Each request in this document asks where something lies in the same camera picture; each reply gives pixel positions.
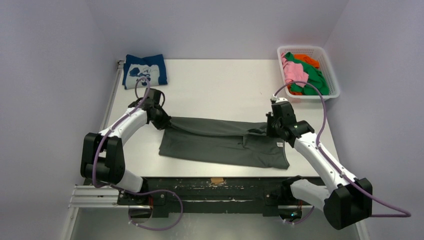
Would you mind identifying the dark grey t-shirt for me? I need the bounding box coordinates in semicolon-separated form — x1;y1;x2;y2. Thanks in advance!
159;117;290;170

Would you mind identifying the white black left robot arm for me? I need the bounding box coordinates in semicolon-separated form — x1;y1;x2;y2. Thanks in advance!
80;88;171;205

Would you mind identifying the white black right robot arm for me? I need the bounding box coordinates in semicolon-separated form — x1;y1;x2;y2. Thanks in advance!
266;98;373;230

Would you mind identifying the blue folded cartoon t-shirt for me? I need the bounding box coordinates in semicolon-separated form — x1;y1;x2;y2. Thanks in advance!
122;54;168;90

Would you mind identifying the pink t-shirt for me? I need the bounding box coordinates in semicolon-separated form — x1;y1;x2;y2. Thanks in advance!
280;52;309;88

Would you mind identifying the green t-shirt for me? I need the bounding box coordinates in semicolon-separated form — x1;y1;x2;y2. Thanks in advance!
284;51;330;97

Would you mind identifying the white plastic laundry basket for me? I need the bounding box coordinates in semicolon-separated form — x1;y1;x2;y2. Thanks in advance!
277;45;340;101

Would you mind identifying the brown tape piece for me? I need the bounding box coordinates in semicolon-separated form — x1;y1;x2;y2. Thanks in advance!
210;177;225;186

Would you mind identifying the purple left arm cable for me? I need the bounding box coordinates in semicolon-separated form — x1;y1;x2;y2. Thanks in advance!
91;76;184;232

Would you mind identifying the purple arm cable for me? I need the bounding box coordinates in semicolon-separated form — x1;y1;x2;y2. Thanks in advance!
91;76;184;232
270;81;412;226

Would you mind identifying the aluminium table edge rail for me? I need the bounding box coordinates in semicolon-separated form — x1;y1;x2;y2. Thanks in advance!
99;60;125;131

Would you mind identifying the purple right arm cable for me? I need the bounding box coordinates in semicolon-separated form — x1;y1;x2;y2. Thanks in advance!
270;81;412;226

